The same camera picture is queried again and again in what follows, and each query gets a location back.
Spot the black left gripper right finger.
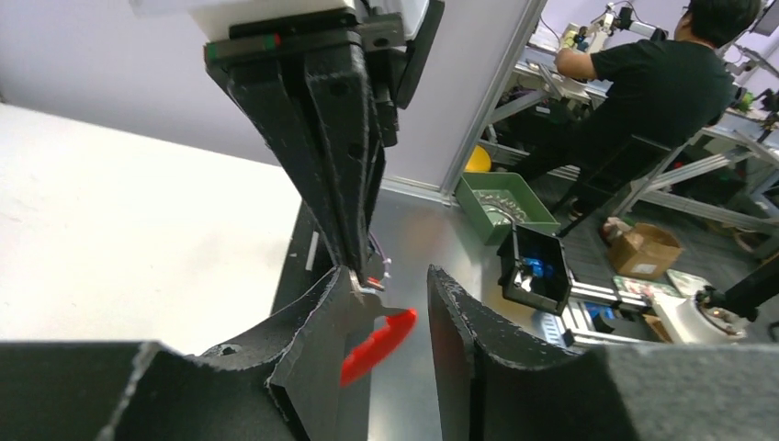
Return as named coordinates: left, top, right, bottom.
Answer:
left=427, top=266, right=778, bottom=440

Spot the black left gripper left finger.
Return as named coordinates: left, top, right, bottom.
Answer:
left=1, top=267, right=352, bottom=440

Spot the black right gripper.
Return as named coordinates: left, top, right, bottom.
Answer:
left=203, top=8, right=405, bottom=284

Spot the metal key organizer red handle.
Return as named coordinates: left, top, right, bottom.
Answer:
left=340, top=270, right=418, bottom=389

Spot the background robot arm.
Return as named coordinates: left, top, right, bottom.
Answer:
left=558, top=1, right=669, bottom=53

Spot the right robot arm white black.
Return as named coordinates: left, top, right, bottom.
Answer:
left=193, top=1, right=445, bottom=282

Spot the black plastic bin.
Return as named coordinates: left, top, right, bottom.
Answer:
left=497, top=223, right=573, bottom=316

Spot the yellow round object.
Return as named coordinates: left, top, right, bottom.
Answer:
left=464, top=144, right=492, bottom=173

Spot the green plastic bin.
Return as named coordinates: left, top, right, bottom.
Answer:
left=455, top=172, right=559, bottom=246

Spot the cardboard box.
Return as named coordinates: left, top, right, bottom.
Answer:
left=607, top=223, right=684, bottom=280

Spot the person in black shirt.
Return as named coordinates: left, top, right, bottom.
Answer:
left=511, top=0, right=763, bottom=221

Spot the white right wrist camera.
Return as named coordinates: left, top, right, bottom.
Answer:
left=129, top=0, right=431, bottom=40

